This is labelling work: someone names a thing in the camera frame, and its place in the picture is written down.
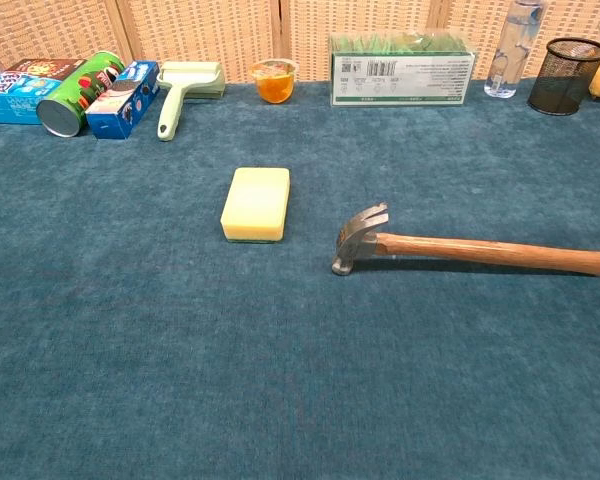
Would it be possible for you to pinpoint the pale green lint roller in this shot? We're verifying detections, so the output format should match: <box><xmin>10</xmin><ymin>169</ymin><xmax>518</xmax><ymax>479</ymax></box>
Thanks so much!
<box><xmin>156</xmin><ymin>60</ymin><xmax>227</xmax><ymax>143</ymax></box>

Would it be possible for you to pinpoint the blue cookie box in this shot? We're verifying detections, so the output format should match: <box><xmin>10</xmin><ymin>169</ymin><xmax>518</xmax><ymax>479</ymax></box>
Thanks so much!
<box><xmin>0</xmin><ymin>69</ymin><xmax>64</xmax><ymax>126</ymax></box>

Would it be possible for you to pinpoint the yellow sponge with green base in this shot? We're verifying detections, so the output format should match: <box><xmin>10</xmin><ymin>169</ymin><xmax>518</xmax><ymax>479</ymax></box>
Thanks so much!
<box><xmin>220</xmin><ymin>166</ymin><xmax>292</xmax><ymax>245</ymax></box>

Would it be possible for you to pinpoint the blue carpet table cover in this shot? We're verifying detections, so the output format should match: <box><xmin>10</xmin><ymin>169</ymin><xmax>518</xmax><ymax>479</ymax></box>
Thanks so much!
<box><xmin>0</xmin><ymin>77</ymin><xmax>600</xmax><ymax>480</ymax></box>

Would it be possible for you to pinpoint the orange fruit jelly cup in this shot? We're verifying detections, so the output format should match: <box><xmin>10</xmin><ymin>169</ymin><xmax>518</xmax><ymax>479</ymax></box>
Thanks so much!
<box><xmin>251</xmin><ymin>57</ymin><xmax>300</xmax><ymax>105</ymax></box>

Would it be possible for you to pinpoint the green Pringles can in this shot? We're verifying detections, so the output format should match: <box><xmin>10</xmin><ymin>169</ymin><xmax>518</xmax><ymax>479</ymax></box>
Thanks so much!
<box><xmin>35</xmin><ymin>50</ymin><xmax>127</xmax><ymax>139</ymax></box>

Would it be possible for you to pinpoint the brown chocolate cookie box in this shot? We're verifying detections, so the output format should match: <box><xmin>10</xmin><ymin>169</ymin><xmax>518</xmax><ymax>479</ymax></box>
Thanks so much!
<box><xmin>3</xmin><ymin>57</ymin><xmax>89</xmax><ymax>81</ymax></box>

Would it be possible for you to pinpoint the copper-handled brush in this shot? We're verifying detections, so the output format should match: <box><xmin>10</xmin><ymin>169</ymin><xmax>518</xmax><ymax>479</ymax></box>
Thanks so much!
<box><xmin>330</xmin><ymin>201</ymin><xmax>600</xmax><ymax>277</ymax></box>

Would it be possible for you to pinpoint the clear box of green items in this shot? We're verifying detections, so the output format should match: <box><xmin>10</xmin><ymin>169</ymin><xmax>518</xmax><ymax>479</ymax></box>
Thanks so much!
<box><xmin>328</xmin><ymin>30</ymin><xmax>478</xmax><ymax>108</ymax></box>

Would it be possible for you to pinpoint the wicker folding screen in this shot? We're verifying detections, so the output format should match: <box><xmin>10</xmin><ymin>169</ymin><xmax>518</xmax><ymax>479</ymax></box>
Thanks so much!
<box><xmin>0</xmin><ymin>0</ymin><xmax>600</xmax><ymax>84</ymax></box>

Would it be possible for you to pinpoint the clear plastic water bottle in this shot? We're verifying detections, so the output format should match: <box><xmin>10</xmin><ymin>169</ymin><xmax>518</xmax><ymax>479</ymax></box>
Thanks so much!
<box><xmin>482</xmin><ymin>0</ymin><xmax>549</xmax><ymax>99</ymax></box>

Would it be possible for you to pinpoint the black mesh pen holder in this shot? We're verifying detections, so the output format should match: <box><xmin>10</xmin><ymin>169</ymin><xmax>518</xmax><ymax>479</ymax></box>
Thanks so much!
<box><xmin>526</xmin><ymin>37</ymin><xmax>600</xmax><ymax>117</ymax></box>

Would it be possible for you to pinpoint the blue Oreo box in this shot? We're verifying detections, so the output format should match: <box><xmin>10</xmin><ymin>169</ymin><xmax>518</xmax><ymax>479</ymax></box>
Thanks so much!
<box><xmin>84</xmin><ymin>60</ymin><xmax>161</xmax><ymax>141</ymax></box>

